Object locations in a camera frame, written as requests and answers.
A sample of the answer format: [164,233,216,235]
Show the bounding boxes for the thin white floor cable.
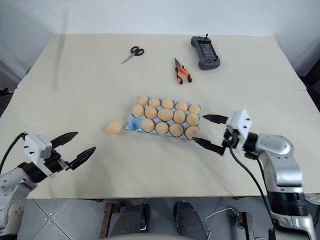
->
[204,208,239,227]

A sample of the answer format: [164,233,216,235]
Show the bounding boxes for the orange and black pliers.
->
[174,57,193,86]

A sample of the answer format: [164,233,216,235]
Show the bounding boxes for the rusty metal table leg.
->
[237,211,255,240]
[99,202,114,240]

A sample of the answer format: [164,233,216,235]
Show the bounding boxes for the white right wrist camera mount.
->
[225,108,251,152]

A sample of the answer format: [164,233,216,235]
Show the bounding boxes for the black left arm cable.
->
[0,132,28,175]

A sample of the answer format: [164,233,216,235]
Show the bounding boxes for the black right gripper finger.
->
[192,136,226,157]
[202,114,229,125]

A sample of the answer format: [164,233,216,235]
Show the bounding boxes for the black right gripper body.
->
[220,127,241,154]

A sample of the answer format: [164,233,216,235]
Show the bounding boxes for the dark background object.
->
[0,87,14,101]
[296,47,320,107]

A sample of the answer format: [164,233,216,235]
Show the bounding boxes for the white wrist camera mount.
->
[225,108,251,152]
[23,134,55,179]

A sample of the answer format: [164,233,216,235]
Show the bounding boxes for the black handled scissors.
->
[120,45,145,65]

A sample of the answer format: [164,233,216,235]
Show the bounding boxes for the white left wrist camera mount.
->
[23,134,55,179]

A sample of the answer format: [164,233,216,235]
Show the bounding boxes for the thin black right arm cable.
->
[254,156,270,198]

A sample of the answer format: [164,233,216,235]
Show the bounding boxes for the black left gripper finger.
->
[50,131,79,149]
[65,146,97,171]

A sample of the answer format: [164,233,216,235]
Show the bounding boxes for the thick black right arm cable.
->
[229,147,275,222]

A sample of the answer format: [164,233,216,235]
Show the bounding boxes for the blue egg carton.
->
[124,96,204,141]

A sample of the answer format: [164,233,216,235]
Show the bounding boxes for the dark rounded shape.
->
[173,200,201,240]
[116,199,151,234]

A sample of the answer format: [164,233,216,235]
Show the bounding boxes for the tan egg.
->
[104,121,124,136]
[169,123,184,138]
[140,118,155,133]
[148,97,161,109]
[174,101,189,113]
[161,97,174,110]
[157,108,174,122]
[184,126,201,141]
[144,106,158,120]
[172,110,187,125]
[155,121,170,136]
[136,95,150,107]
[186,113,200,128]
[131,104,145,119]
[187,104,202,116]

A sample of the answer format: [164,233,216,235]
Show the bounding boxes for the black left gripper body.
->
[43,147,70,177]

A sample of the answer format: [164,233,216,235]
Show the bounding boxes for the grey handheld remote controller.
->
[190,32,222,72]

